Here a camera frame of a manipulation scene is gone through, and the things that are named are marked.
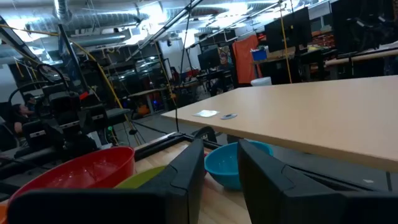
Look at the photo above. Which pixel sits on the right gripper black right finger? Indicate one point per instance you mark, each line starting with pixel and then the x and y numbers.
pixel 280 199

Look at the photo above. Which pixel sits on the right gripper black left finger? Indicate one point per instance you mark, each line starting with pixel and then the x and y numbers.
pixel 183 186

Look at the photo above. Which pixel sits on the blue plastic bowl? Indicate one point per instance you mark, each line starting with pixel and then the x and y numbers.
pixel 222 168

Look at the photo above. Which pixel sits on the green plastic bowl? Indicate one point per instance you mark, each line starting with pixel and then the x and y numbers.
pixel 140 180

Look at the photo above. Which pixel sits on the orange plastic bowl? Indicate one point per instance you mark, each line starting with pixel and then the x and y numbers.
pixel 2 214

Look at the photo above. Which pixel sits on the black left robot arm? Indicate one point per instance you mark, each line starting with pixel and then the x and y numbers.
pixel 62 115

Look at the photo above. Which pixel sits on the silver rectangular desk plate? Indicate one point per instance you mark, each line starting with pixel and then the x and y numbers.
pixel 206 113

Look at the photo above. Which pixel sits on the grey round desk grommet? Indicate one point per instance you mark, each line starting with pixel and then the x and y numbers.
pixel 229 116

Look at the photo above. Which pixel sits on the large beige wooden desk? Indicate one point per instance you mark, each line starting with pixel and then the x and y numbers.
pixel 311 118

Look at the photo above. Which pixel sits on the large red plastic bowl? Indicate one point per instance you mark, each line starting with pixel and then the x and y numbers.
pixel 93 168

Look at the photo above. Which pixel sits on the white round bucket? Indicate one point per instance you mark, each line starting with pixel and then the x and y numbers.
pixel 261 81

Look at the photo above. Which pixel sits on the small black monitor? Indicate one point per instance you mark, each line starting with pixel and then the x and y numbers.
pixel 209 59

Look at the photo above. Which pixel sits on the orange hanging cloth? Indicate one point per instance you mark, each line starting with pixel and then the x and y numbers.
pixel 245 59

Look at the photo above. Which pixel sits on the blue storage bin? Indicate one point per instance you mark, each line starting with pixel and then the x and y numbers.
pixel 259 55

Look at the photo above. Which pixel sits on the large black monitor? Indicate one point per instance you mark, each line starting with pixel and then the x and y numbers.
pixel 287 29

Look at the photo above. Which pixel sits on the person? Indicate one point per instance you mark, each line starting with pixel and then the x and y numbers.
pixel 19 116
pixel 29 99

